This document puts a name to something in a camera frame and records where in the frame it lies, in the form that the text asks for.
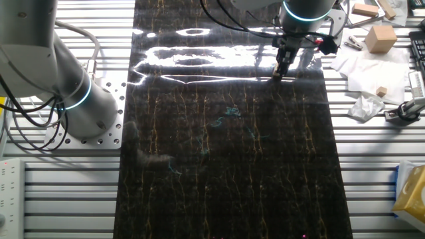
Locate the wrist camera with grey bracket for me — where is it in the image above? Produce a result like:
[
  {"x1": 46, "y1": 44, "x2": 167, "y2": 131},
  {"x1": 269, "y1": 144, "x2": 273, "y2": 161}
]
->
[{"x1": 317, "y1": 7, "x2": 350, "y2": 56}]

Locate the long wooden block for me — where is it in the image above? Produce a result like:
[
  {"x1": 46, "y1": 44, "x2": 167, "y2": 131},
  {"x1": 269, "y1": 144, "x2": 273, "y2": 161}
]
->
[{"x1": 377, "y1": 0, "x2": 397, "y2": 20}]

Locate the white paper sheet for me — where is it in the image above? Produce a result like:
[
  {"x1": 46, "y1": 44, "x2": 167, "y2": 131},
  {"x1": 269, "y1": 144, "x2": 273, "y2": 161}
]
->
[{"x1": 381, "y1": 0, "x2": 409, "y2": 27}]

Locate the large wooden cube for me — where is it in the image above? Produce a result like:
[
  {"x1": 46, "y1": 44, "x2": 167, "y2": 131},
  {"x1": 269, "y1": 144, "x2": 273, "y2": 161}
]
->
[{"x1": 364, "y1": 25, "x2": 398, "y2": 54}]

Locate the black cable bundle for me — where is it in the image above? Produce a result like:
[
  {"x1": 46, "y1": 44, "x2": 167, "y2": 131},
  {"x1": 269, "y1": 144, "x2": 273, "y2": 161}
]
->
[{"x1": 0, "y1": 72, "x2": 70, "y2": 153}]

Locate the flat wooden block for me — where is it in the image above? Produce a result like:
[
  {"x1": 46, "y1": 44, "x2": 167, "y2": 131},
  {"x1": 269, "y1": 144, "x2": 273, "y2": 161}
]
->
[{"x1": 351, "y1": 3, "x2": 380, "y2": 19}]

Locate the flat white tissue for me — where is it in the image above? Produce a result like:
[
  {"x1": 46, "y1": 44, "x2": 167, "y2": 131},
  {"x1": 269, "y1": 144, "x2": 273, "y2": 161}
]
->
[{"x1": 330, "y1": 28, "x2": 412, "y2": 106}]

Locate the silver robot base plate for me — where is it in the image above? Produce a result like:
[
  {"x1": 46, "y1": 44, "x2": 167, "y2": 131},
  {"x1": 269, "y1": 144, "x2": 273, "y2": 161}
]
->
[{"x1": 44, "y1": 78, "x2": 127, "y2": 150}]

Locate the yellow tissue box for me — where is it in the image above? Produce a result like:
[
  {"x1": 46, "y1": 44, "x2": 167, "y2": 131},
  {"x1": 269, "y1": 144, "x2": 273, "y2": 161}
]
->
[
  {"x1": 393, "y1": 165, "x2": 425, "y2": 224},
  {"x1": 392, "y1": 165, "x2": 425, "y2": 217}
]

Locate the black keyboard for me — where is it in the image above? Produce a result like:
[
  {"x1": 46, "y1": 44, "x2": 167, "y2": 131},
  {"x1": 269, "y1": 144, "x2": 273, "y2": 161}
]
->
[{"x1": 408, "y1": 30, "x2": 425, "y2": 79}]

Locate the black cable loop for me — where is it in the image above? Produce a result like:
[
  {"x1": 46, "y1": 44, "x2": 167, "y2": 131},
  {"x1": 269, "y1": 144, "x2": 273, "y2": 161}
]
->
[{"x1": 396, "y1": 100, "x2": 422, "y2": 122}]

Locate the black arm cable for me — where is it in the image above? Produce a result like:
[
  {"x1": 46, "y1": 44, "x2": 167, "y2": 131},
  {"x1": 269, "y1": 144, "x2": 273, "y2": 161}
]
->
[
  {"x1": 199, "y1": 0, "x2": 276, "y2": 39},
  {"x1": 216, "y1": 0, "x2": 283, "y2": 34}
]

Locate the grey flat tray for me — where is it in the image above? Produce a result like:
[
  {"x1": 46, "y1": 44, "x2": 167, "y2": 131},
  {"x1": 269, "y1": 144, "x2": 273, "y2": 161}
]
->
[{"x1": 341, "y1": 0, "x2": 386, "y2": 28}]

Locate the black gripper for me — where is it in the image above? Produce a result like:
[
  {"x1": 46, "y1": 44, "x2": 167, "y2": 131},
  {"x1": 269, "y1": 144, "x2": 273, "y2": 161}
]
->
[{"x1": 272, "y1": 35, "x2": 302, "y2": 81}]

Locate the crumpled white tissue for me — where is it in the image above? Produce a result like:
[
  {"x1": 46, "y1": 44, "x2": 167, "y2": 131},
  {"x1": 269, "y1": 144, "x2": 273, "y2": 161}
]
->
[{"x1": 347, "y1": 94, "x2": 386, "y2": 122}]

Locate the silver camera pole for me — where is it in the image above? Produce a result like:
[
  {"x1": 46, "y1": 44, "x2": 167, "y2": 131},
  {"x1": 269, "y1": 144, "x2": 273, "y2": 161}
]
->
[{"x1": 384, "y1": 97, "x2": 425, "y2": 126}]

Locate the thick grey robot cable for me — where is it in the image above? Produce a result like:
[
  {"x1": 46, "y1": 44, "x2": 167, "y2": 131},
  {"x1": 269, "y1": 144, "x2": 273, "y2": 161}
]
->
[{"x1": 54, "y1": 19, "x2": 102, "y2": 82}]

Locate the black marble pattern mat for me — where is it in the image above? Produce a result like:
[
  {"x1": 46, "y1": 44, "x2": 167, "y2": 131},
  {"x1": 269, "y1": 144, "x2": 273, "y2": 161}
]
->
[{"x1": 112, "y1": 0, "x2": 353, "y2": 239}]

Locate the white power strip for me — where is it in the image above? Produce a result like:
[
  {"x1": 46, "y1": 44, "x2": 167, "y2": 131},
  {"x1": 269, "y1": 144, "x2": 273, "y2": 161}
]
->
[{"x1": 0, "y1": 158, "x2": 26, "y2": 239}]

